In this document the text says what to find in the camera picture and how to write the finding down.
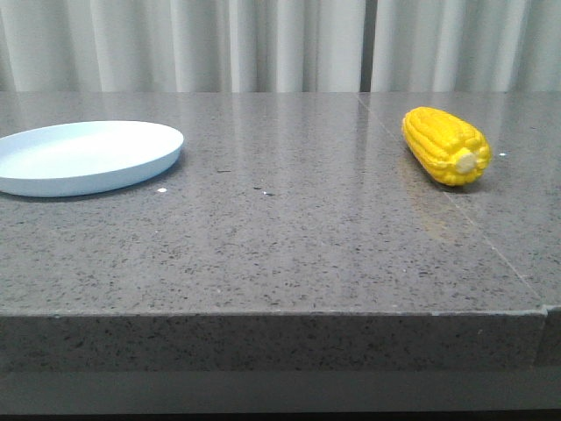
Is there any light blue round plate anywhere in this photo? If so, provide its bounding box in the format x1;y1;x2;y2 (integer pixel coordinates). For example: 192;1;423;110
1;121;184;197

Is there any yellow plastic corn cob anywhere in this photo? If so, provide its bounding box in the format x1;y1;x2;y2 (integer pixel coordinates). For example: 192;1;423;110
401;106;492;187

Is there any white pleated curtain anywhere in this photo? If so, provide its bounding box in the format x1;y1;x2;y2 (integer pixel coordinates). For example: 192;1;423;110
1;1;560;92

